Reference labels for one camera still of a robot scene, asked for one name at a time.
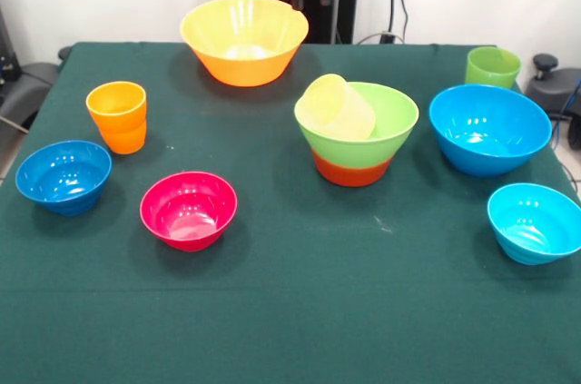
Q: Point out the large yellow-orange bowl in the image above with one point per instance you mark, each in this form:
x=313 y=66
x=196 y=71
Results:
x=245 y=71

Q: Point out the yellow cup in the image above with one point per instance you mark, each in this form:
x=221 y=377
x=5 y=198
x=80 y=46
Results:
x=336 y=107

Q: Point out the green bowl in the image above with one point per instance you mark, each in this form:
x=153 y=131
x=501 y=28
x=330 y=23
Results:
x=390 y=148

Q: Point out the red-orange bowl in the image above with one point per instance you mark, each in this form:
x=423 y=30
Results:
x=351 y=175

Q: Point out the orange cup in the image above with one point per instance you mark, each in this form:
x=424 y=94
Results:
x=118 y=125

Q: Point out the pink bowl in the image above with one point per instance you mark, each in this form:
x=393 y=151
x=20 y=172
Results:
x=188 y=229

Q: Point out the green cup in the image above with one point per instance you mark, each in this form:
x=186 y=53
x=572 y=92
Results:
x=492 y=73

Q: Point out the large blue bowl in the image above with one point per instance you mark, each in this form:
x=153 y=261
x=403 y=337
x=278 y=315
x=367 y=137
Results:
x=490 y=152

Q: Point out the black chair base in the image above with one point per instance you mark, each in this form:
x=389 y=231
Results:
x=551 y=89

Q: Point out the grey chair base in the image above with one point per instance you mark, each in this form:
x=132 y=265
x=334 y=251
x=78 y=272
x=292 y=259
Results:
x=27 y=84

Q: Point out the dark green tablecloth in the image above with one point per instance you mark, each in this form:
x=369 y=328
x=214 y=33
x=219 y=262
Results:
x=290 y=288

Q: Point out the small dark blue bowl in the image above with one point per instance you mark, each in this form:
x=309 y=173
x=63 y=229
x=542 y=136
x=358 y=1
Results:
x=63 y=189

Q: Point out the small light blue bowl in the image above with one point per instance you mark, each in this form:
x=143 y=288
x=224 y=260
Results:
x=531 y=239

